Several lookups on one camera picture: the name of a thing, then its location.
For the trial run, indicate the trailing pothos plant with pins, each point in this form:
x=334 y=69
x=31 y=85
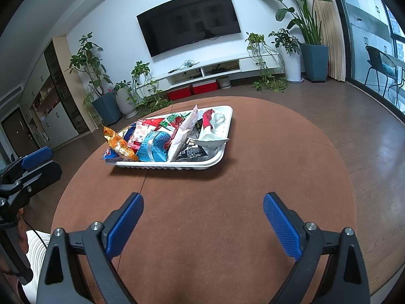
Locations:
x=145 y=85

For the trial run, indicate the long white snack packet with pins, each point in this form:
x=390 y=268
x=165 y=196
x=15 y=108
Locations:
x=182 y=136

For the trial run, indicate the leafy tree in grey-blue pot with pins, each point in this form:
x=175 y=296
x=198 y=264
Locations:
x=106 y=109

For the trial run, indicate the wall-mounted television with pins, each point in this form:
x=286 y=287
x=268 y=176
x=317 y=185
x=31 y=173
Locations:
x=189 y=20

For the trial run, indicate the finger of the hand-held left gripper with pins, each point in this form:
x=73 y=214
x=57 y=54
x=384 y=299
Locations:
x=44 y=174
x=34 y=158

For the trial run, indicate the plant in tall white pot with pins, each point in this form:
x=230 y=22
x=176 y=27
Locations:
x=291 y=63

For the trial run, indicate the small white pot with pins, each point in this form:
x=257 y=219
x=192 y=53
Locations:
x=225 y=82

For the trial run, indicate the trailing plant on cabinet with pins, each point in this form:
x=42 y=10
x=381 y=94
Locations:
x=269 y=82

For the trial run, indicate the wooden display cabinet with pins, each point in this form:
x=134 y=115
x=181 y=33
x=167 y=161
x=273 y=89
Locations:
x=53 y=101

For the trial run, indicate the beige curtain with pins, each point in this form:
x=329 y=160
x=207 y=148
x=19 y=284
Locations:
x=329 y=28

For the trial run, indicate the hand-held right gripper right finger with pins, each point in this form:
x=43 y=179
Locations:
x=281 y=224

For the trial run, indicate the plant in white ribbed pot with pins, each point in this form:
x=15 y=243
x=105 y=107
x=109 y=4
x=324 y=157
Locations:
x=126 y=101

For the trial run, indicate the orange snack packet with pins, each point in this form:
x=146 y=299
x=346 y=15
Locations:
x=118 y=144

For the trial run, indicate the pink cartoon snack packet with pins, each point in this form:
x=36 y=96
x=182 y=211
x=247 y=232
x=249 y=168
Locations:
x=139 y=132

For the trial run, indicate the white television cabinet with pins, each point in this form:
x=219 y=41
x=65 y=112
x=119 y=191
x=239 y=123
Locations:
x=240 y=65

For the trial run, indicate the blue yellow cake packet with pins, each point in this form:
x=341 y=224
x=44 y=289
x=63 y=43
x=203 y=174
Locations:
x=110 y=154

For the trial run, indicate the teal blue snack packet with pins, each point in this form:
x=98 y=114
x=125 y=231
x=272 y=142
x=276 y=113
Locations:
x=153 y=147

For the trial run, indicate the white balcony cabinets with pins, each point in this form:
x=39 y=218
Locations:
x=367 y=22

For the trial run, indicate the balcony table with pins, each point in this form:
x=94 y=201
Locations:
x=399 y=65

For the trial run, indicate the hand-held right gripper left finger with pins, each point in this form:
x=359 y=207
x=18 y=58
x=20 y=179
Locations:
x=123 y=224

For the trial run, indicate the red storage box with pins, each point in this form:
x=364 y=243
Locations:
x=205 y=87
x=180 y=94

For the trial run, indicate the balcony chair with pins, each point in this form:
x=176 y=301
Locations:
x=379 y=66

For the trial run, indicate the black snack packet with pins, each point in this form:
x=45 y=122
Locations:
x=189 y=152

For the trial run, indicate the red and white snack packet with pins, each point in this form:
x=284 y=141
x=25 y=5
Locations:
x=210 y=141

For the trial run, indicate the white plastic tray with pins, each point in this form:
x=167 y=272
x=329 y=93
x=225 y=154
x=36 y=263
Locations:
x=177 y=164

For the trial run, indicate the large-leaf plant in blue pot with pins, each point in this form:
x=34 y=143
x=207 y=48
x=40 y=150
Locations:
x=313 y=61

